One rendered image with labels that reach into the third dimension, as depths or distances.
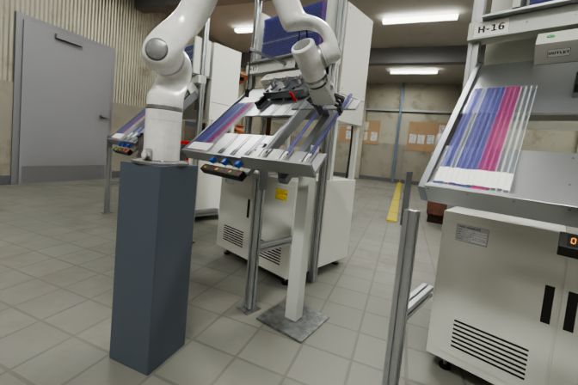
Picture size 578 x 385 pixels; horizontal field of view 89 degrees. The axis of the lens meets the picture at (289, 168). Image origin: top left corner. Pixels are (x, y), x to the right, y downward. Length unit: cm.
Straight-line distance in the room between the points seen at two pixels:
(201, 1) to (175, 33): 15
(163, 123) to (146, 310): 62
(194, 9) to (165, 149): 47
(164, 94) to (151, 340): 82
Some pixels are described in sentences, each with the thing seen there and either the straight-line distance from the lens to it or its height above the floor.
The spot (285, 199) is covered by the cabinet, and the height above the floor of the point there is 51.
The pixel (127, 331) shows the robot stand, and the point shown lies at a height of 12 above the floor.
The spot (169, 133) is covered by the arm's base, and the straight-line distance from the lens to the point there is 108.
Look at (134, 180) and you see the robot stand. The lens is 110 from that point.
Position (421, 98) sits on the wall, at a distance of 1090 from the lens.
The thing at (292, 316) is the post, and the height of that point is 3.
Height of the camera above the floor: 79
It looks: 4 degrees down
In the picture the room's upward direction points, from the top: 5 degrees clockwise
